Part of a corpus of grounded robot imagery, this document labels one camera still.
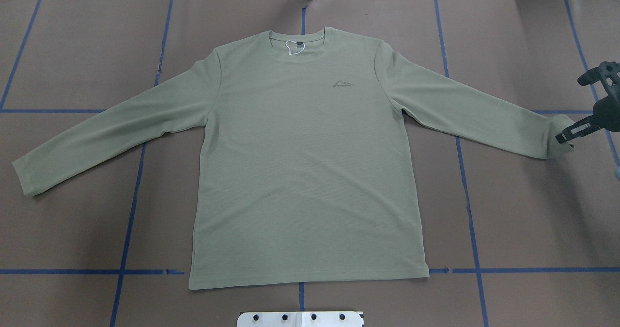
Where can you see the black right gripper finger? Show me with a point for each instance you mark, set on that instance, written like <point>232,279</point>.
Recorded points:
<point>578,129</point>

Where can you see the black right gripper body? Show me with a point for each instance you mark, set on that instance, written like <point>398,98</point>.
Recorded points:
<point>609,113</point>

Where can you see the olive green long-sleeve shirt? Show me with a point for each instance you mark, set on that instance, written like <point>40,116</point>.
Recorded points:
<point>305,169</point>

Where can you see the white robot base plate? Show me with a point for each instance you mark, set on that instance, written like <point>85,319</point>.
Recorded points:
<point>301,319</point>

